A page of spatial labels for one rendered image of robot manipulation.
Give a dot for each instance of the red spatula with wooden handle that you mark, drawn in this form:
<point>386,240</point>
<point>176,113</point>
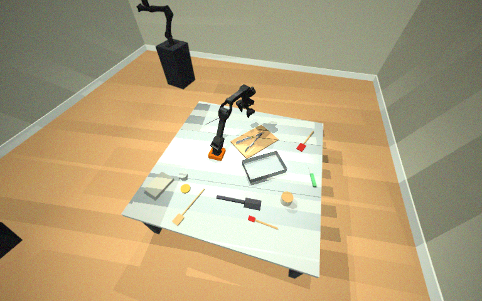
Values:
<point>302,146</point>

